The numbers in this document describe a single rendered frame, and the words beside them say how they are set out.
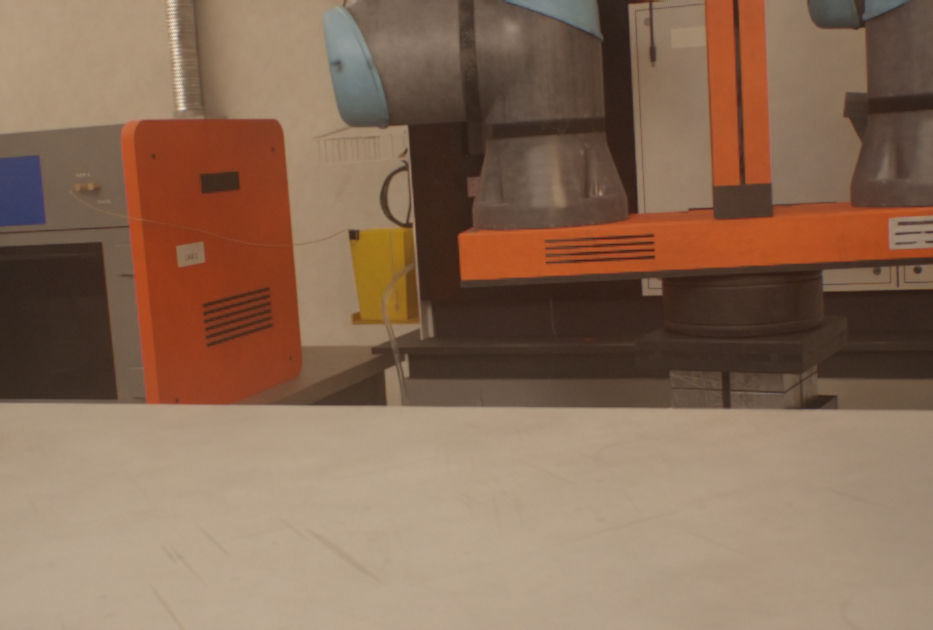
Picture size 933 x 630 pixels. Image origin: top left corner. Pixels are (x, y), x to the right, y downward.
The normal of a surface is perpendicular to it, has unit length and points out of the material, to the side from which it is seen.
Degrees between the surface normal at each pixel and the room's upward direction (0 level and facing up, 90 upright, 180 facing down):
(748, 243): 90
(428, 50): 81
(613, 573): 0
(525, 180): 72
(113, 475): 0
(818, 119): 90
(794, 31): 90
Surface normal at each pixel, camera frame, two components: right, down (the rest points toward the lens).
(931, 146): -0.40, -0.16
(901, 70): -0.71, 0.14
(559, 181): 0.08, -0.18
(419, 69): -0.04, 0.32
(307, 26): -0.35, 0.14
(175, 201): 0.93, -0.02
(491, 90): -0.01, 0.67
